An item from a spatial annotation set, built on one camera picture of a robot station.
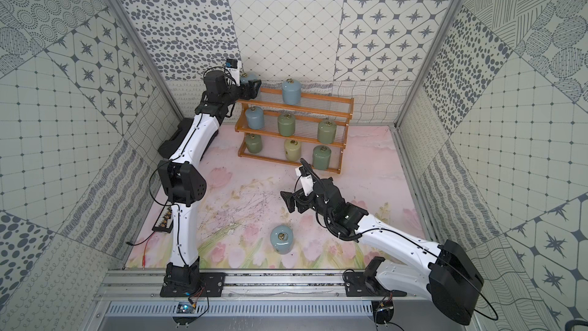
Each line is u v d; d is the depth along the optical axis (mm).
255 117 943
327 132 890
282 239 748
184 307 715
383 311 720
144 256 794
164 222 859
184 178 579
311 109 867
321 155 970
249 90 821
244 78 855
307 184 675
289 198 668
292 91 851
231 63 764
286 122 918
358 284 735
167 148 1043
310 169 636
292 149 1007
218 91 716
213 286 736
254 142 1039
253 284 762
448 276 397
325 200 562
